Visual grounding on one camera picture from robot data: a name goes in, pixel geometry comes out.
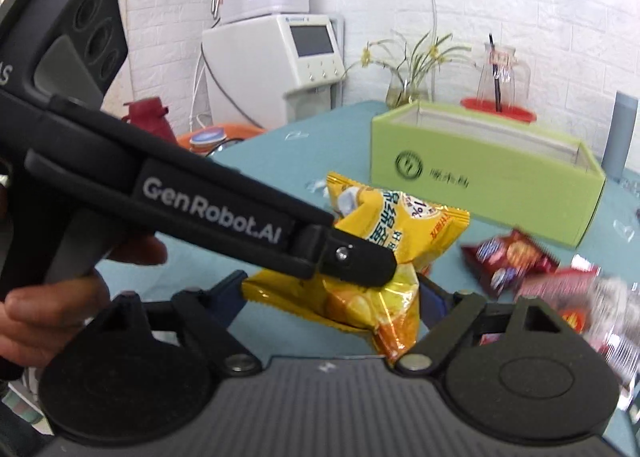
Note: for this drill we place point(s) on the person's left hand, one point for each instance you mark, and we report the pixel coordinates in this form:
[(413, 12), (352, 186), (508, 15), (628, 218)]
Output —
[(38, 321)]

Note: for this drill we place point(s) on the green cardboard box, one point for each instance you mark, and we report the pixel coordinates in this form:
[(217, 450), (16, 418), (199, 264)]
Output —
[(521, 175)]

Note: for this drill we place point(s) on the white water dispenser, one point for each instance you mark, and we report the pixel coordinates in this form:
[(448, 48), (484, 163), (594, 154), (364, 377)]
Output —
[(272, 70)]

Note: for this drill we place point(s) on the glass vase with plant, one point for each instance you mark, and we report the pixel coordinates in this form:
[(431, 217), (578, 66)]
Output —
[(411, 63)]

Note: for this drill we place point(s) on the red thermos jug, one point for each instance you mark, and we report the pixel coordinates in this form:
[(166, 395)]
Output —
[(150, 115)]

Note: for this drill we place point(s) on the dark red cookie packet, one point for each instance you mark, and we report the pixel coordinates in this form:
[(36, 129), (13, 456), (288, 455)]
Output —
[(500, 263)]

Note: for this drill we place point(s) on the orange chips bag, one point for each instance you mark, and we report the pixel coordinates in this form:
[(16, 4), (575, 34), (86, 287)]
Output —
[(389, 315)]

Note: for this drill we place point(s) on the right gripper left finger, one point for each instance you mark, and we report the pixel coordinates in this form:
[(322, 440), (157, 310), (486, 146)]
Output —
[(185, 336)]

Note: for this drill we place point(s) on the grey cylindrical bottle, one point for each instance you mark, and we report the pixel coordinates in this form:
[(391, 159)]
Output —
[(619, 136)]

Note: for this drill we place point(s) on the red rice cracker bag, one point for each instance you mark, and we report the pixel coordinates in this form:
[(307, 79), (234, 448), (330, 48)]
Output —
[(592, 304)]

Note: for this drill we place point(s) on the orange stool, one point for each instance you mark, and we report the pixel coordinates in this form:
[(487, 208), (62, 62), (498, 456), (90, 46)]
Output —
[(207, 140)]

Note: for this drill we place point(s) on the glass pitcher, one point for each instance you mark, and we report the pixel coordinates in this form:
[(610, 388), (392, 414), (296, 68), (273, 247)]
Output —
[(504, 79)]

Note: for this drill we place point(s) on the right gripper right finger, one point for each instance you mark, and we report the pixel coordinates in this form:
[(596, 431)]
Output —
[(464, 331)]

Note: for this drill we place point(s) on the yellow korean chips bag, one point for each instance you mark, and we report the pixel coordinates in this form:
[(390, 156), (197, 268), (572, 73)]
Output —
[(417, 231)]

